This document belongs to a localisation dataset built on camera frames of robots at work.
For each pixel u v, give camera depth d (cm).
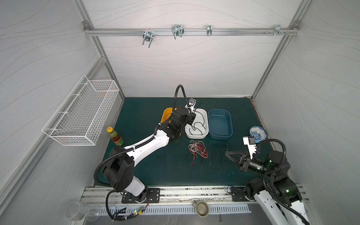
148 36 80
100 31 79
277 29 77
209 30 78
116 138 84
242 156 58
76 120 66
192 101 67
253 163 56
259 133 96
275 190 49
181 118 59
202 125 104
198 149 86
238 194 73
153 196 74
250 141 57
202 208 69
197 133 99
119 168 42
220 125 102
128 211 70
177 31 77
